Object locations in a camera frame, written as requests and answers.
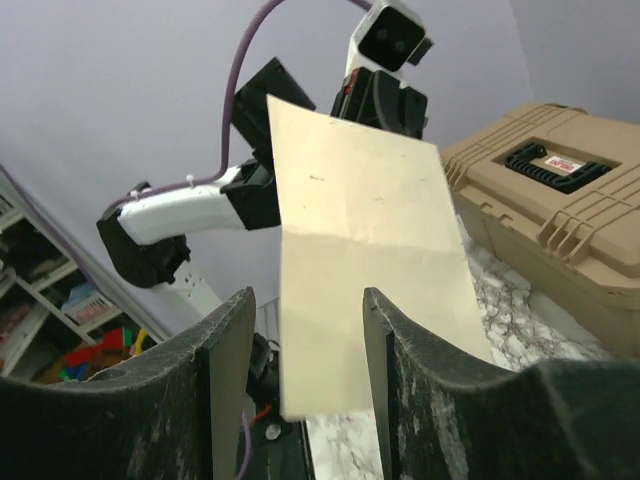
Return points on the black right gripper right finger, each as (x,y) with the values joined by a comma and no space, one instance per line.
(442,413)

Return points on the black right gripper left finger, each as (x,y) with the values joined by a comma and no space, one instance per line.
(172,412)

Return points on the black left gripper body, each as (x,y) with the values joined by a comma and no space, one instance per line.
(378,100)

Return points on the beige lined letter paper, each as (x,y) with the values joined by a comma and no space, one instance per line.
(360,207)

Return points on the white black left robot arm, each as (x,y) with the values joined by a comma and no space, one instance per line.
(145,236)

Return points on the white shelf with clutter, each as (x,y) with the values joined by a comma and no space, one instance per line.
(56,323)

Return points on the tan plastic tool case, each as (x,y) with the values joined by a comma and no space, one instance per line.
(553,192)

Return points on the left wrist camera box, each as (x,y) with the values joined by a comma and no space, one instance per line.
(390,35)

